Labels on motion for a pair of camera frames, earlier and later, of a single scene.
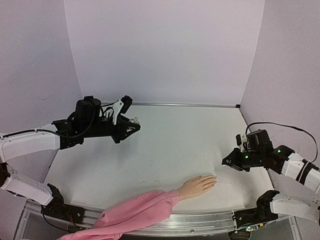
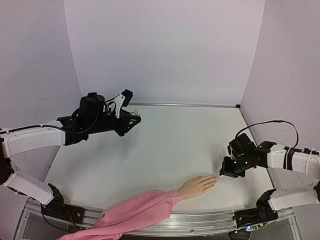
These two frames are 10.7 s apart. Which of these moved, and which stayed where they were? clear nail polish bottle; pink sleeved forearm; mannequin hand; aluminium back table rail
Moved: clear nail polish bottle
Stayed: mannequin hand; pink sleeved forearm; aluminium back table rail
